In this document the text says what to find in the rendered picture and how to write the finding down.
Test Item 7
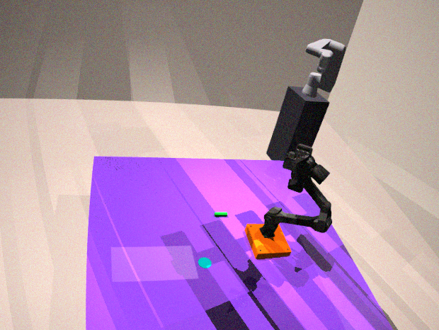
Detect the cyan circle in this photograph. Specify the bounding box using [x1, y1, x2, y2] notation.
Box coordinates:
[198, 258, 211, 268]

